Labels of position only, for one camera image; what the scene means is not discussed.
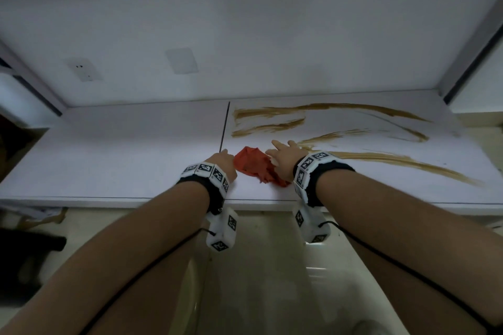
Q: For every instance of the white wall socket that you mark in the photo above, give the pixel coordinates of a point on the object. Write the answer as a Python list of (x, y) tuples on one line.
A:
[(82, 69)]

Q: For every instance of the black left wristband with markers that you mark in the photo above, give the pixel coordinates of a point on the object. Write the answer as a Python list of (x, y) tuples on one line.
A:
[(208, 185)]

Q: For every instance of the person's left hand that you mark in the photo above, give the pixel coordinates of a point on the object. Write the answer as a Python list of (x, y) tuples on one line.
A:
[(224, 164)]

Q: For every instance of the black right wristband with markers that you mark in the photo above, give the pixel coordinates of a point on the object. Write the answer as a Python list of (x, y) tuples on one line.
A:
[(314, 177)]

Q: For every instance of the black plastic stool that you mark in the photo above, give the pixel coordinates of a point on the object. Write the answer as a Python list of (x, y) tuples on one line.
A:
[(23, 260)]

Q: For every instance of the person's right hand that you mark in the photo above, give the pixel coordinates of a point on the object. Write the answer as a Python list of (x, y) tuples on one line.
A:
[(287, 160)]

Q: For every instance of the black wristband with markers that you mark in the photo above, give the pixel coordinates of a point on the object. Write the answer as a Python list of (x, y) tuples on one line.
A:
[(314, 177), (208, 185)]

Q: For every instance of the person's left forearm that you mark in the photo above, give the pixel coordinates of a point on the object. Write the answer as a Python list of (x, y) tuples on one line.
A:
[(110, 268)]

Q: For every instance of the yellow plastic basin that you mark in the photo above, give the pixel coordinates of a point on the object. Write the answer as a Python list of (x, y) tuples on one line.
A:
[(190, 291)]

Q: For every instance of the white metal shelf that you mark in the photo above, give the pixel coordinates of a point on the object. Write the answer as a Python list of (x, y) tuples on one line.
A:
[(118, 150)]

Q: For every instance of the person's right forearm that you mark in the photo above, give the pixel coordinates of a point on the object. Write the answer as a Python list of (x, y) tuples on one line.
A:
[(412, 236)]

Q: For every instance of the blank white wall plate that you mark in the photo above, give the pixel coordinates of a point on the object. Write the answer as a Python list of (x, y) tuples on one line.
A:
[(181, 60)]

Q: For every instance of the red cleaning cloth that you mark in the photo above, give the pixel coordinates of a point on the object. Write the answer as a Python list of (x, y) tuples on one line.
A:
[(253, 164)]

